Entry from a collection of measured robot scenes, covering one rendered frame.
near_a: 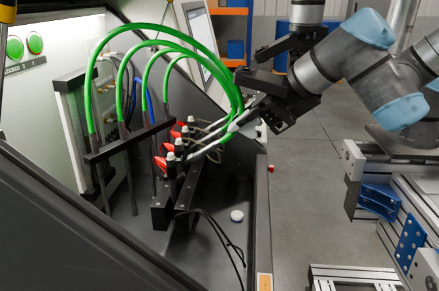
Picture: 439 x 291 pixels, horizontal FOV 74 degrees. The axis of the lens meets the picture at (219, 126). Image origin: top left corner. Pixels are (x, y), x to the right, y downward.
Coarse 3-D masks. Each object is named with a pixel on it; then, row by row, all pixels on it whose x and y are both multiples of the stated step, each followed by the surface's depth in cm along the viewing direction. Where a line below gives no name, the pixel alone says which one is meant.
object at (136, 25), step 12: (132, 24) 60; (144, 24) 60; (156, 24) 60; (108, 36) 62; (180, 36) 60; (96, 48) 63; (204, 48) 60; (216, 60) 61; (228, 72) 61; (84, 84) 68; (84, 96) 69; (240, 96) 63; (240, 108) 64
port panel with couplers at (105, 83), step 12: (96, 36) 87; (108, 48) 95; (96, 60) 86; (108, 72) 96; (96, 84) 88; (108, 84) 94; (108, 96) 96; (108, 108) 97; (108, 120) 94; (108, 132) 98
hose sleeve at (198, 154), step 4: (216, 140) 69; (212, 144) 69; (216, 144) 69; (220, 144) 69; (204, 148) 70; (208, 148) 70; (212, 148) 69; (216, 148) 70; (196, 152) 71; (200, 152) 70; (204, 152) 70; (208, 152) 70; (196, 156) 71; (200, 156) 71
